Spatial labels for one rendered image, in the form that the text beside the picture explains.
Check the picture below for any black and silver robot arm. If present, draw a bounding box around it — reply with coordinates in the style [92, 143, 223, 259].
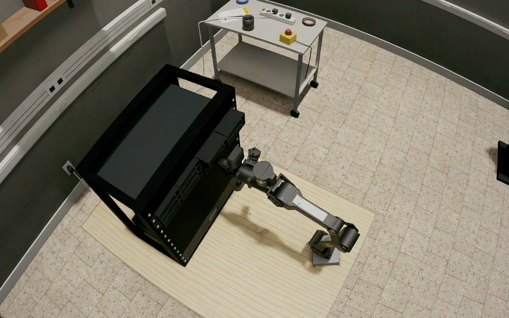
[243, 147, 360, 260]

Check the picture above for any black server rack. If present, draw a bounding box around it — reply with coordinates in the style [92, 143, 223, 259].
[75, 65, 245, 267]

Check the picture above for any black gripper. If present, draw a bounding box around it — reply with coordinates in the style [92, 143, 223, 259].
[215, 146, 255, 192]

